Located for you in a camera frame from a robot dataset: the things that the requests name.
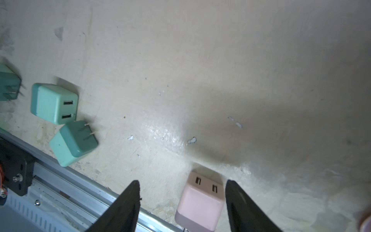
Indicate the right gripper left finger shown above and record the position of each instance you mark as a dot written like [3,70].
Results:
[122,215]

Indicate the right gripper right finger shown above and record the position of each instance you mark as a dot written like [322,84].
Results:
[244,214]

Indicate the pink plug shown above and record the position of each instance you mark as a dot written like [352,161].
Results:
[201,204]

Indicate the green plug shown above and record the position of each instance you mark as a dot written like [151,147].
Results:
[53,103]
[72,142]
[10,84]

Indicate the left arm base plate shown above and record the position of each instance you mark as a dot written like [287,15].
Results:
[17,168]

